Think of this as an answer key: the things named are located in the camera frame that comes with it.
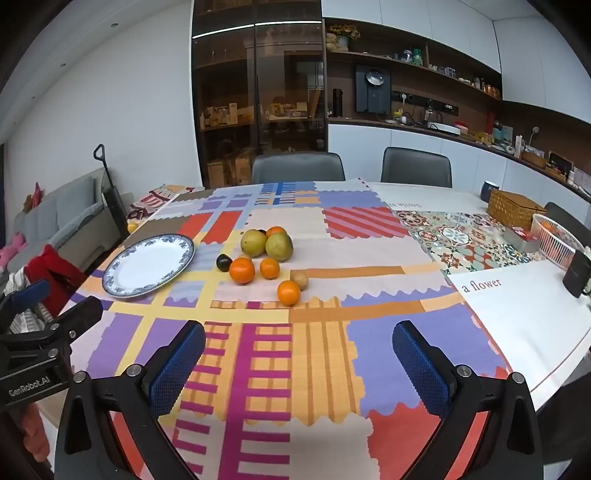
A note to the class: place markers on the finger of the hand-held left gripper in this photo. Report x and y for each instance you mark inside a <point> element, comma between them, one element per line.
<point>69,321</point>
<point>27,295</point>

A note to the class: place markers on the green yellow pear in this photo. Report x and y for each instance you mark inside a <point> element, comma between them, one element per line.
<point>280,246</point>
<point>252,243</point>

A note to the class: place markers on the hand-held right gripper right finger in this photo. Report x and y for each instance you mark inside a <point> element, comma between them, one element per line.
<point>420,369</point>

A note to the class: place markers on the red garment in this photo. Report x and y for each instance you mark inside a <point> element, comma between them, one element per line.
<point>53,272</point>

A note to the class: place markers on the dark blue mug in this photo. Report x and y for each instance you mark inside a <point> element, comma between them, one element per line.
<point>488,191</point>

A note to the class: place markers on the red grey box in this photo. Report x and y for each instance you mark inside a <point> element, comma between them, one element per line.
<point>521,239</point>

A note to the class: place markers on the grey sofa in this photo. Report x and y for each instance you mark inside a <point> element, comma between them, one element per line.
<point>69,203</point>

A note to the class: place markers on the wooden wall shelf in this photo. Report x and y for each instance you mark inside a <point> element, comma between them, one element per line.
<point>461,92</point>

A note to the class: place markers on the black stick vacuum cleaner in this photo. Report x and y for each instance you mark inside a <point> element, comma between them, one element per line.
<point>113,198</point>

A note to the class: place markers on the red brown plush toy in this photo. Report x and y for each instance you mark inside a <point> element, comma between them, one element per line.
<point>33,196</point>

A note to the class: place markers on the red white patterned cloth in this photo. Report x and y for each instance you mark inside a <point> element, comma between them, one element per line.
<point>152,201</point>

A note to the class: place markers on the white plastic basket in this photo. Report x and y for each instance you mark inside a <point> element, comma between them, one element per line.
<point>561,244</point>

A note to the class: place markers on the small orange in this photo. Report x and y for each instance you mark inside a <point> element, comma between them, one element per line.
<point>269,268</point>

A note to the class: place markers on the white tile-patterned tablecloth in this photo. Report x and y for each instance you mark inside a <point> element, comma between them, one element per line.
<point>461,240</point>

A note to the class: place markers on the grey chair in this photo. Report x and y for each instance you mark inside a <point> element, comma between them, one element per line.
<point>298,167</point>
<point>565,217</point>
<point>415,165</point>

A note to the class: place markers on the colourful patchwork tablecloth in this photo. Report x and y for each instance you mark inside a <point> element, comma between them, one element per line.
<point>295,369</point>

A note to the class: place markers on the sunflower pot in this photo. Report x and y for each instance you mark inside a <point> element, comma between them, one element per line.
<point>344,34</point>

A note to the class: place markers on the black device on table edge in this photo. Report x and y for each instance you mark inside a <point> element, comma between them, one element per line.
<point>577,274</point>

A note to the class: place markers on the striped white garment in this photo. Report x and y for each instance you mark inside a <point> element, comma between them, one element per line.
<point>14,281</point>

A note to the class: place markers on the pink plush toy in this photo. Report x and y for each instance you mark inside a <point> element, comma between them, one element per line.
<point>11,251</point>

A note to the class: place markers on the dark glass cabinet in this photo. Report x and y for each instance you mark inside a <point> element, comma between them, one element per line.
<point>258,92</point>

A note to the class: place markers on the black thermos bottle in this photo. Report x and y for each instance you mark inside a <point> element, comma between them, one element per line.
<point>337,102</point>

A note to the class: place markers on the cardboard box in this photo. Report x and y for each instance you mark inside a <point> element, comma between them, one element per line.
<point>240,166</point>
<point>216,173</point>

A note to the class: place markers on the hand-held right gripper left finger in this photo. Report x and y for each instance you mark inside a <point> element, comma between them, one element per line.
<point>178,364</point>

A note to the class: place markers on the wicker basket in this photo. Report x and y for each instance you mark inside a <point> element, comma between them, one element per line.
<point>515,210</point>

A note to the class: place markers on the brown oval fruit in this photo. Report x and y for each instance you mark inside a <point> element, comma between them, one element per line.
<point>300,279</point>

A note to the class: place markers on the black wall water dispenser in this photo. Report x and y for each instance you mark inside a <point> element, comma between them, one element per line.
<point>371,90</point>

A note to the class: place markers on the teddy bear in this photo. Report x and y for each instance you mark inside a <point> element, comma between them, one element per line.
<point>330,41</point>

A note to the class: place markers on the blue rimmed white plate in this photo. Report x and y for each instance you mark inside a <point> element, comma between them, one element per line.
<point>147,265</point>

